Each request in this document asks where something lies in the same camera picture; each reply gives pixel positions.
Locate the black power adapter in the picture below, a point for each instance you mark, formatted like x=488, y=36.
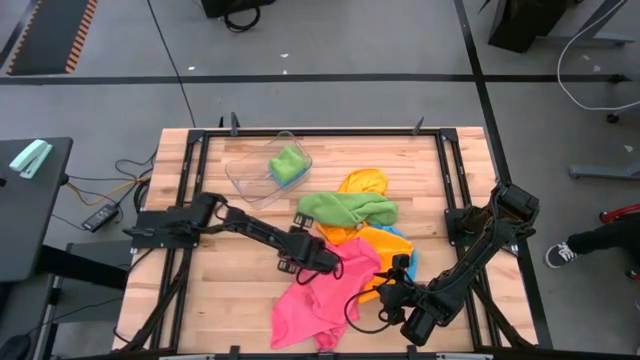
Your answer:
x=100, y=217

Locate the black computer tower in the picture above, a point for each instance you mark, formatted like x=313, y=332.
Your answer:
x=235, y=6
x=525, y=22

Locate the mint green stapler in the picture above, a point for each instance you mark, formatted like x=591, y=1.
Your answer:
x=30, y=158

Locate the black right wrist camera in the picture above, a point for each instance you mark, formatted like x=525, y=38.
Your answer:
x=401, y=262

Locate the orange microfiber towel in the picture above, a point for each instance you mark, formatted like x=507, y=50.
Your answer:
x=365, y=181
x=390, y=250

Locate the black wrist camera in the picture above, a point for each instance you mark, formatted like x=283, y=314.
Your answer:
x=322, y=255
x=401, y=262

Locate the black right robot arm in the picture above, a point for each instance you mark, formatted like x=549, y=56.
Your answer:
x=480, y=250

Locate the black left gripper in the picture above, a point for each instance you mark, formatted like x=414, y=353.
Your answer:
x=297, y=240

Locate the person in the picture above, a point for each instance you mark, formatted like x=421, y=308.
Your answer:
x=610, y=237

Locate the black orange-edged floor mat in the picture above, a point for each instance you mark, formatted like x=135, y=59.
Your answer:
x=47, y=37

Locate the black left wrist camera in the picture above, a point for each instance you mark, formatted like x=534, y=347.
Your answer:
x=322, y=255

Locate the red upholstered chair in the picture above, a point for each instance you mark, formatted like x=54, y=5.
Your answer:
x=620, y=212

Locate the black office desk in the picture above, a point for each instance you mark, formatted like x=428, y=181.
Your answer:
x=30, y=220

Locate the grey desk foot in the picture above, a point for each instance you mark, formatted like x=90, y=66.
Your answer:
x=605, y=171

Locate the grey desk leg frame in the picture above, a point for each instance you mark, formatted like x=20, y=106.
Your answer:
x=590, y=39

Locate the black chair caster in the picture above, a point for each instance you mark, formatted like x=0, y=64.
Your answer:
x=613, y=118

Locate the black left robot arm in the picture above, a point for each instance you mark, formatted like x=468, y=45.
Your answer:
x=240, y=225

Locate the clear plastic bin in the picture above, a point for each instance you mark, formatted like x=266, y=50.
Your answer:
x=250, y=180

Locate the green microfiber towel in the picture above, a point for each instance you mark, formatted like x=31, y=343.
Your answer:
x=350, y=210
x=287, y=162

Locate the person's foot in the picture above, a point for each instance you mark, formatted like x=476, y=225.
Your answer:
x=560, y=255

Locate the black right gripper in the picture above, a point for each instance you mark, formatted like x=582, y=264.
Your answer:
x=402, y=302

